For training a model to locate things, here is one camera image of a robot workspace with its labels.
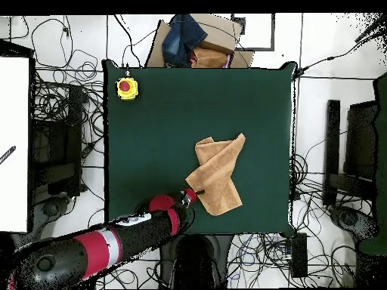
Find tan terry towel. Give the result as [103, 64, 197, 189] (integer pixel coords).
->
[184, 132, 246, 217]

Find black flat bar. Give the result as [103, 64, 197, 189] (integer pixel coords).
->
[322, 99, 342, 208]

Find white flat panel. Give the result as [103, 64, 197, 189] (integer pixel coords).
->
[0, 57, 30, 233]

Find dark green table cloth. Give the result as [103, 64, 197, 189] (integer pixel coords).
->
[101, 59, 298, 237]

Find black power box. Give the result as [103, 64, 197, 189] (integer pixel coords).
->
[290, 232, 308, 278]

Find yellow emergency stop button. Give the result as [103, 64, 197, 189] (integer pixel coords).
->
[115, 69, 140, 101]

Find orange folded cloth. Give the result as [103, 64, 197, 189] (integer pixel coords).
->
[190, 47, 231, 69]

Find black equipment rack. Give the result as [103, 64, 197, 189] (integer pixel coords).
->
[29, 84, 84, 203]
[344, 100, 379, 182]

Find black stand base foot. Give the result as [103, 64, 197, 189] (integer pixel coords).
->
[33, 196, 73, 224]
[328, 204, 379, 242]

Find blue denim jeans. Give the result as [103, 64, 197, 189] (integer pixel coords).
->
[161, 14, 209, 67]

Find brown cardboard box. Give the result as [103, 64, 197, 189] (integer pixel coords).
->
[145, 13, 255, 69]

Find striped black rod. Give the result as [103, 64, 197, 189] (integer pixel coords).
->
[0, 145, 17, 165]

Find black tripod rod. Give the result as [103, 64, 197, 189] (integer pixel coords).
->
[354, 13, 387, 43]

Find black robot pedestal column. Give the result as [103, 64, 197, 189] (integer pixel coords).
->
[158, 233, 234, 290]

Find floor cable tangle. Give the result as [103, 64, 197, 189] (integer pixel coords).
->
[226, 153, 373, 288]
[29, 17, 105, 170]

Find black rectangular frame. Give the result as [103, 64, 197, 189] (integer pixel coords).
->
[231, 13, 276, 51]

